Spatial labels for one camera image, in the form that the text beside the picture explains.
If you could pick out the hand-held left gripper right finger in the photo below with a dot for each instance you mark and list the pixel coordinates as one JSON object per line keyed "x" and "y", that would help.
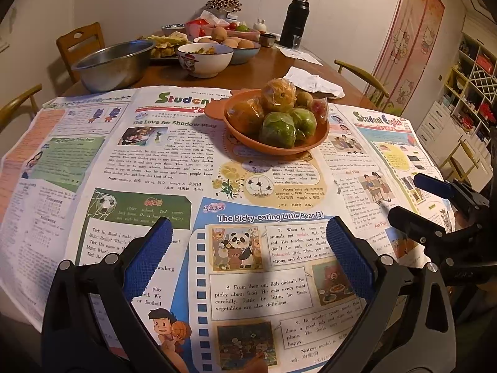
{"x": 349, "y": 256}

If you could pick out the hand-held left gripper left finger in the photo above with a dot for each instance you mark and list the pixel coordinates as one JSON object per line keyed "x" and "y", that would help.
{"x": 149, "y": 256}

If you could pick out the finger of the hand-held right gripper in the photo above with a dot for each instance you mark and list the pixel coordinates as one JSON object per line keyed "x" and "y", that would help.
{"x": 433, "y": 185}
{"x": 411, "y": 221}

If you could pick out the plastic-wrapped red fruit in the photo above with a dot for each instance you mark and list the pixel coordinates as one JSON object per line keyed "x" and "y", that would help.
{"x": 319, "y": 108}

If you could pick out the plastic-wrapped green fruit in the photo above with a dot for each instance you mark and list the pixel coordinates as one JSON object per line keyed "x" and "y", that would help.
{"x": 305, "y": 122}
{"x": 277, "y": 130}

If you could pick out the orange plastic bowl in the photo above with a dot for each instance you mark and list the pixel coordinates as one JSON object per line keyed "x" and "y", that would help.
{"x": 240, "y": 142}

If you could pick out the small yellow-green round fruit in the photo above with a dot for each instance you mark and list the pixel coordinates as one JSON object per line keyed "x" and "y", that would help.
{"x": 303, "y": 97}

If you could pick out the plastic-wrapped orange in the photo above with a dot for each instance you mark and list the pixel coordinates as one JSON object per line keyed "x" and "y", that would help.
{"x": 277, "y": 93}
{"x": 246, "y": 114}

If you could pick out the wooden folding chair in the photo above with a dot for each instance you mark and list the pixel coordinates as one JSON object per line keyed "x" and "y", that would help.
{"x": 462, "y": 159}

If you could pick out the newspaper sheet with sunflower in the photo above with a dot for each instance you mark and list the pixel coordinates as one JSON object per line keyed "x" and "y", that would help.
{"x": 384, "y": 140}

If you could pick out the large open newspaper sheet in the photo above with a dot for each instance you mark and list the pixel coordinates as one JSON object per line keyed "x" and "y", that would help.
{"x": 163, "y": 163}

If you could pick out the white shelving unit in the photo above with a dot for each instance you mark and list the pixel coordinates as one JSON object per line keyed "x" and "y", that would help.
{"x": 466, "y": 97}

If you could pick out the wooden armchair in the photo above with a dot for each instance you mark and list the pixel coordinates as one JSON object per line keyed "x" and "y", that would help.
{"x": 19, "y": 103}
{"x": 361, "y": 74}

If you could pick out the cartoon cat door curtain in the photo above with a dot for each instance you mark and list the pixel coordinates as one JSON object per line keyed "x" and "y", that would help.
{"x": 411, "y": 39}

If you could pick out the white cloth napkin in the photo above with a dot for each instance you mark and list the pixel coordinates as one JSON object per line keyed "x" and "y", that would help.
{"x": 314, "y": 81}

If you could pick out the flat white paper napkin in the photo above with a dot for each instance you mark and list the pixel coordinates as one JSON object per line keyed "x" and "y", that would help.
{"x": 303, "y": 56}

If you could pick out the stainless steel bowl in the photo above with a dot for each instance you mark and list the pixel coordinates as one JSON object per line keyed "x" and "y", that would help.
{"x": 112, "y": 68}

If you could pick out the clear drinking glass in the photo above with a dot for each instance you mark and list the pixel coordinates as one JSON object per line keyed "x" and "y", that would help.
{"x": 297, "y": 42}

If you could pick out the white printed ceramic bowl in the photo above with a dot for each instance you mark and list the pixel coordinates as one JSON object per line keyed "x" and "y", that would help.
{"x": 205, "y": 66}

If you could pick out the plate of fried food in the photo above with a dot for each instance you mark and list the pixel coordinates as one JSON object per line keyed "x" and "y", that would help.
{"x": 167, "y": 46}

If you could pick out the black thermos bottle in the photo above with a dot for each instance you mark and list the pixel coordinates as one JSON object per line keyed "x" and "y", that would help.
{"x": 294, "y": 19}

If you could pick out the small metal cup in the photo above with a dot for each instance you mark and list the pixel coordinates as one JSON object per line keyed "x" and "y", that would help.
{"x": 267, "y": 40}

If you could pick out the blue bowl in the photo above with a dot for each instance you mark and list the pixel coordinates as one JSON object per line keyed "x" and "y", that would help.
{"x": 244, "y": 56}

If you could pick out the wooden chair with cutout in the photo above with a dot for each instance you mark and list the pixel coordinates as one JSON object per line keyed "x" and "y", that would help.
{"x": 81, "y": 44}

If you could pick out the bread bun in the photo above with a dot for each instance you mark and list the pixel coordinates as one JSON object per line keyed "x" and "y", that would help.
{"x": 204, "y": 40}
{"x": 245, "y": 43}
{"x": 230, "y": 42}

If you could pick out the small dark-rimmed bowl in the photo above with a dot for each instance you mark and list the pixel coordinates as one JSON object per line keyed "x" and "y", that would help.
{"x": 172, "y": 28}

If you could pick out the brown round fruit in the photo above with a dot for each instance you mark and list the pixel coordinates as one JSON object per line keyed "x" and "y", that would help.
{"x": 219, "y": 33}

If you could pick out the white rabbit figurine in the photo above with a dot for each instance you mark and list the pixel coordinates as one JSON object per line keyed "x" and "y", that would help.
{"x": 261, "y": 26}

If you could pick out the red snack packet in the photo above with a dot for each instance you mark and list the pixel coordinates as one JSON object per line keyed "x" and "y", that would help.
{"x": 198, "y": 25}

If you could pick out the pink basin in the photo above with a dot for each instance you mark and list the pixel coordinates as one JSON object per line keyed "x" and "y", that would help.
{"x": 250, "y": 35}

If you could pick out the small white bottle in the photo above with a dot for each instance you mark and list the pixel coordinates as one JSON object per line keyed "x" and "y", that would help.
{"x": 232, "y": 17}

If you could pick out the dried flower bouquet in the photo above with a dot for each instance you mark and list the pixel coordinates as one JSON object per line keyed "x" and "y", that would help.
{"x": 223, "y": 4}

